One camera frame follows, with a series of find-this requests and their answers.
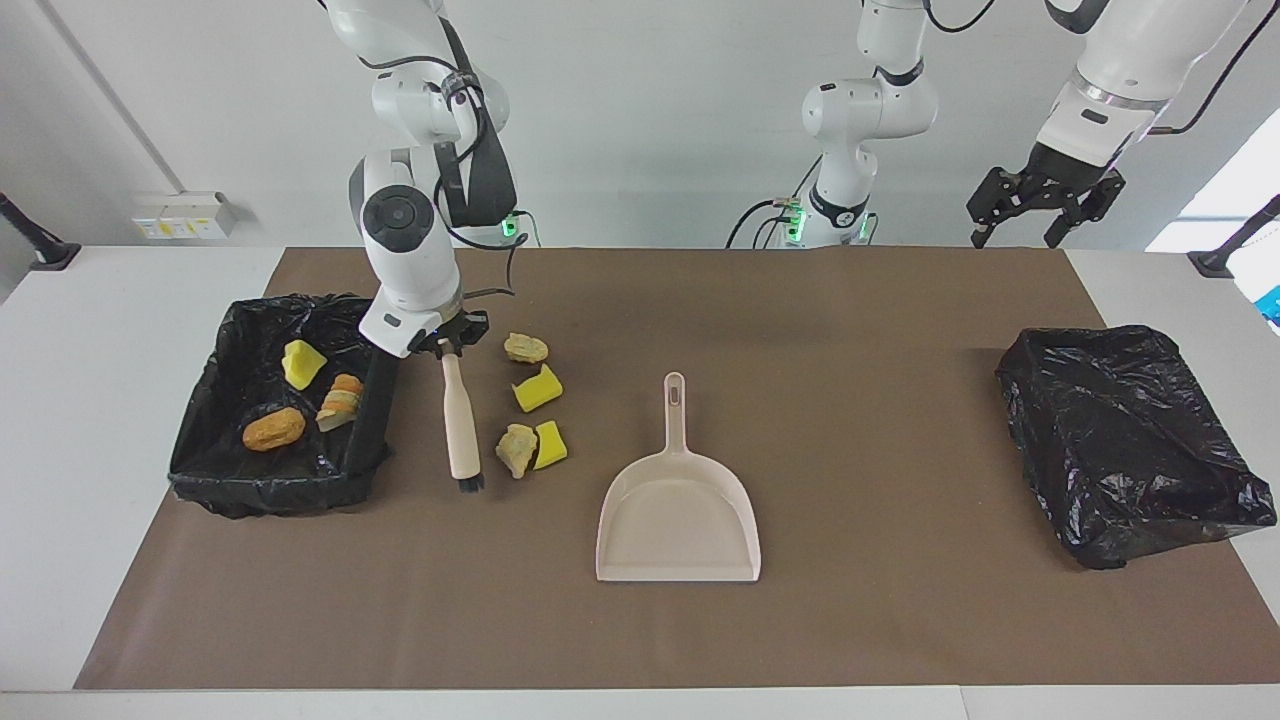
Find brown paper table mat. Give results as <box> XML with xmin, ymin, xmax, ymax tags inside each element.
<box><xmin>75</xmin><ymin>247</ymin><xmax>1280</xmax><ymax>691</ymax></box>

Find beige hand brush black bristles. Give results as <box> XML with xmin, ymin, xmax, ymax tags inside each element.
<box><xmin>440</xmin><ymin>340</ymin><xmax>487</xmax><ymax>493</ymax></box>

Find black bag lined bin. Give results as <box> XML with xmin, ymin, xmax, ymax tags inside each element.
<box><xmin>167</xmin><ymin>292</ymin><xmax>403</xmax><ymax>519</ymax></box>
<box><xmin>995</xmin><ymin>324</ymin><xmax>1279</xmax><ymax>571</ymax></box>

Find beige plastic dustpan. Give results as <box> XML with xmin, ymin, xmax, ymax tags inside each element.
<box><xmin>595</xmin><ymin>371</ymin><xmax>763</xmax><ymax>584</ymax></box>

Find black clamp stand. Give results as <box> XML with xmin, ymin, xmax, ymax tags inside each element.
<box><xmin>1187</xmin><ymin>193</ymin><xmax>1280</xmax><ymax>279</ymax></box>
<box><xmin>0</xmin><ymin>192</ymin><xmax>81</xmax><ymax>271</ymax></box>

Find dark left arm cable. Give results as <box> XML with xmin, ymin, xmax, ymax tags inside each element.
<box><xmin>925</xmin><ymin>0</ymin><xmax>1259</xmax><ymax>136</ymax></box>

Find white wall socket box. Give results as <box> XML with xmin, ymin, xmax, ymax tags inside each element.
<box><xmin>132</xmin><ymin>192</ymin><xmax>238</xmax><ymax>241</ymax></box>

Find white wall cable conduit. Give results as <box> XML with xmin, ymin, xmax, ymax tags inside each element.
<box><xmin>38</xmin><ymin>0</ymin><xmax>186</xmax><ymax>198</ymax></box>

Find brown bread-like trash piece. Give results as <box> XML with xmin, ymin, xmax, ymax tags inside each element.
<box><xmin>242</xmin><ymin>406</ymin><xmax>307</xmax><ymax>453</ymax></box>

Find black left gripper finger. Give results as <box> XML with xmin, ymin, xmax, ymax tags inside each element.
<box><xmin>966</xmin><ymin>168</ymin><xmax>1023</xmax><ymax>249</ymax></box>
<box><xmin>1043</xmin><ymin>172</ymin><xmax>1127</xmax><ymax>249</ymax></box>

